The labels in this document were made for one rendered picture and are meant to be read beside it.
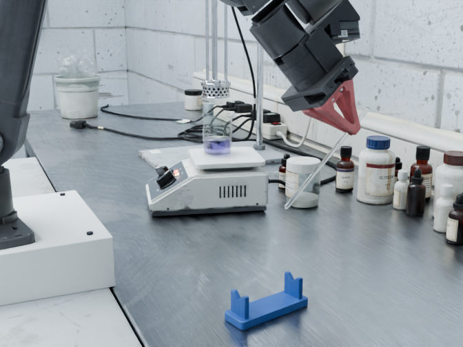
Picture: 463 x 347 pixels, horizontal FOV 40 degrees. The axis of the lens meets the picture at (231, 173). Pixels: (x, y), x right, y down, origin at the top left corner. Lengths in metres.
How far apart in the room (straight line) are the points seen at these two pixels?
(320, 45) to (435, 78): 0.47
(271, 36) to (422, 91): 0.54
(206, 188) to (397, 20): 0.56
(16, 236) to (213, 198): 0.37
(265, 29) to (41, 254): 0.39
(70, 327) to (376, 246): 0.45
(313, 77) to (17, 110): 0.37
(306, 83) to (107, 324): 0.39
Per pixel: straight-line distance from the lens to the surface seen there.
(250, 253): 0.91
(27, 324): 0.75
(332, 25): 0.88
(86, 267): 0.80
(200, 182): 1.05
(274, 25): 0.82
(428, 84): 1.29
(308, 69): 0.84
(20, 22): 0.82
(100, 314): 0.76
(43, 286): 0.80
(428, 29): 1.29
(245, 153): 1.12
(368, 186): 1.14
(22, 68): 0.82
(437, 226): 1.04
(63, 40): 3.39
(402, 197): 1.12
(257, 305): 0.74
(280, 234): 0.98
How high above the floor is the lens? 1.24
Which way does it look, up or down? 15 degrees down
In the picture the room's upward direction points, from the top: straight up
